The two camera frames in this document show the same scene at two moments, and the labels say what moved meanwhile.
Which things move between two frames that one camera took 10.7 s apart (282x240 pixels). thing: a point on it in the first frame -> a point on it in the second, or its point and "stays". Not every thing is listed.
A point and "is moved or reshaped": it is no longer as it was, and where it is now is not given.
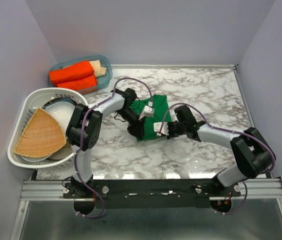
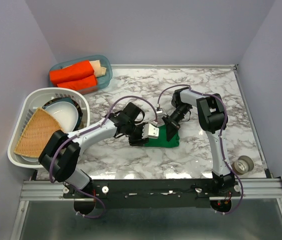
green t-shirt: x=162 y=113 is moved or reshaped
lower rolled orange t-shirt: x=87 y=83 stays
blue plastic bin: x=100 y=81 stays
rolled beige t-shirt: x=99 y=71 stays
